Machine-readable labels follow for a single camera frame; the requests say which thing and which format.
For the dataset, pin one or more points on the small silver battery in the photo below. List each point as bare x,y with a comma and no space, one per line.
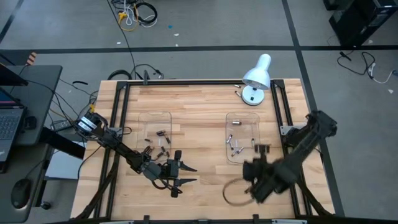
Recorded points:
237,93
237,85

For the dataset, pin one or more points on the white plastic strip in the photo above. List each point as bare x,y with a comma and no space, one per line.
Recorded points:
289,222

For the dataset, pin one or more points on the small black adapter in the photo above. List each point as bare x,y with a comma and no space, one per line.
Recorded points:
30,122

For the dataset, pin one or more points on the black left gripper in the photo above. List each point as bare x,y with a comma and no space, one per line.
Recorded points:
174,171

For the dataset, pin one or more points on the black monitor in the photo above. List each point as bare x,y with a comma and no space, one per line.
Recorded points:
12,76

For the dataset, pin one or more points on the dark grey desk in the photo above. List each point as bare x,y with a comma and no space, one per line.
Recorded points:
37,93

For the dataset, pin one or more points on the black caster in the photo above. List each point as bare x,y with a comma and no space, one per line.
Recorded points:
46,205

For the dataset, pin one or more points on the thick Energizer MAX battery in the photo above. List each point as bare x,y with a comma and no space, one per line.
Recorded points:
237,122

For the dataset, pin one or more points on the black computer tower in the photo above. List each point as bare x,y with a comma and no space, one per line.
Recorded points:
363,18

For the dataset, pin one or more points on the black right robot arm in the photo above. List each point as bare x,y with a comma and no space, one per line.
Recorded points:
304,143

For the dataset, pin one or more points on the grey power brick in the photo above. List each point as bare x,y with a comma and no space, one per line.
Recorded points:
60,125

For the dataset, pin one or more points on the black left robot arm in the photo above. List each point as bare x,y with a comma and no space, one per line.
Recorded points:
121,147

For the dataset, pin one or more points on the black laptop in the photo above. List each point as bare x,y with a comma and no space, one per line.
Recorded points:
9,124

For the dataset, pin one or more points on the white box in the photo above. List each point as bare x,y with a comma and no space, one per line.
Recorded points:
62,168

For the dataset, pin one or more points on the white desk lamp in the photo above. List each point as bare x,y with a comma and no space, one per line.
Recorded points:
258,76

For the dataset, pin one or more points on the clear plastic tray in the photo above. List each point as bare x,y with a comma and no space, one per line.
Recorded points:
245,130
155,119

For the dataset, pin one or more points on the orange striped piece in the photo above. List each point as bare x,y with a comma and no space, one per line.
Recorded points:
31,58

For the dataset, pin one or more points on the black computer mouse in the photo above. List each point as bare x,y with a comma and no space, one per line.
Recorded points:
21,193

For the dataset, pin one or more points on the black aluminium table frame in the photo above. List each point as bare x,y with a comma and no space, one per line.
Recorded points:
199,82

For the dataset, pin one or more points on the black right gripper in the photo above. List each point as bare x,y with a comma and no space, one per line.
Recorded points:
262,177

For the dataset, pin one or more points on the silver mounting plate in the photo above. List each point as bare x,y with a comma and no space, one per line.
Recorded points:
286,129

